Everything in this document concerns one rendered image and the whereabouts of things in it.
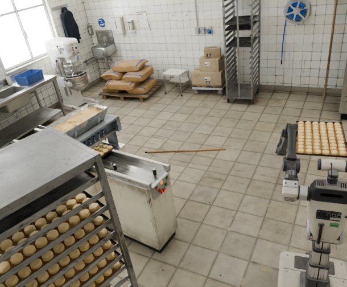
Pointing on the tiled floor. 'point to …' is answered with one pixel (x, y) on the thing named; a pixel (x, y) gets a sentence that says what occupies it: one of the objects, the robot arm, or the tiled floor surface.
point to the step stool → (177, 77)
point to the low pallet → (131, 94)
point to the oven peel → (330, 48)
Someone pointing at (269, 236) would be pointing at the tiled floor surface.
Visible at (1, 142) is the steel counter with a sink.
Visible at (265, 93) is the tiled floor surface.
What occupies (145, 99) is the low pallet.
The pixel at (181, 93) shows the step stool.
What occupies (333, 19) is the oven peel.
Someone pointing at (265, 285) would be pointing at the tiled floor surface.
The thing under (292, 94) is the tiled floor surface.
